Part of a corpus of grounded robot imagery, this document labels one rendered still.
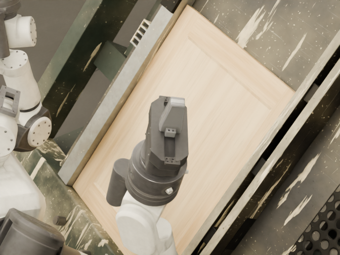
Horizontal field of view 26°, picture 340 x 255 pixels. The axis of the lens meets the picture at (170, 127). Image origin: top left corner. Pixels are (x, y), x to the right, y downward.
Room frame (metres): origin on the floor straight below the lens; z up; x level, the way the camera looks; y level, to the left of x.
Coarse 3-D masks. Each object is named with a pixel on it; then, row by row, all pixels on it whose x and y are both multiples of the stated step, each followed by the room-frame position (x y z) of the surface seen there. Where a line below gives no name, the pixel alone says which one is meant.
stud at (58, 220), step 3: (57, 216) 1.23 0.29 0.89; (60, 216) 1.23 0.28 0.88; (54, 219) 1.22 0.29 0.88; (57, 219) 1.22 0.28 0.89; (60, 219) 1.22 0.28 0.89; (63, 219) 1.23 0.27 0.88; (54, 222) 1.22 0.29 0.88; (57, 222) 1.21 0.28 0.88; (60, 222) 1.22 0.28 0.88; (63, 222) 1.22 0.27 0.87; (57, 225) 1.21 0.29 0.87; (60, 225) 1.22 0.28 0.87; (63, 225) 1.22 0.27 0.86
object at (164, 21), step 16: (192, 0) 1.53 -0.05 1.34; (160, 16) 1.52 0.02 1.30; (176, 16) 1.51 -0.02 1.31; (160, 32) 1.49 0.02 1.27; (144, 48) 1.48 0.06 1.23; (128, 64) 1.48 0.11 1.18; (144, 64) 1.46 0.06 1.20; (128, 80) 1.44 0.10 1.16; (112, 96) 1.43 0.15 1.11; (128, 96) 1.43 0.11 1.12; (96, 112) 1.43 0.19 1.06; (112, 112) 1.40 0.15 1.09; (96, 128) 1.39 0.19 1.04; (80, 144) 1.39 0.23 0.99; (96, 144) 1.37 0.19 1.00; (80, 160) 1.35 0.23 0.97; (64, 176) 1.34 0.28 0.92
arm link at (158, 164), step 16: (160, 96) 0.85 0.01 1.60; (160, 112) 0.82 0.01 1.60; (144, 144) 0.81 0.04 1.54; (160, 144) 0.76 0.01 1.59; (176, 144) 0.77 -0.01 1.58; (144, 160) 0.78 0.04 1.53; (160, 160) 0.74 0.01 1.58; (176, 160) 0.74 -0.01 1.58; (128, 176) 0.80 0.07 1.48; (144, 176) 0.77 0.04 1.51; (160, 176) 0.78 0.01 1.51; (176, 176) 0.78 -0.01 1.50; (144, 192) 0.77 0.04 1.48; (160, 192) 0.77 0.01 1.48
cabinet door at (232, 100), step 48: (192, 48) 1.42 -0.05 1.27; (240, 48) 1.34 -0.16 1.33; (144, 96) 1.40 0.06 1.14; (192, 96) 1.32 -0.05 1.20; (240, 96) 1.25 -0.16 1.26; (288, 96) 1.19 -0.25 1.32; (192, 144) 1.23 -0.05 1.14; (240, 144) 1.16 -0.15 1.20; (96, 192) 1.27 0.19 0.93; (192, 192) 1.14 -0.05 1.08
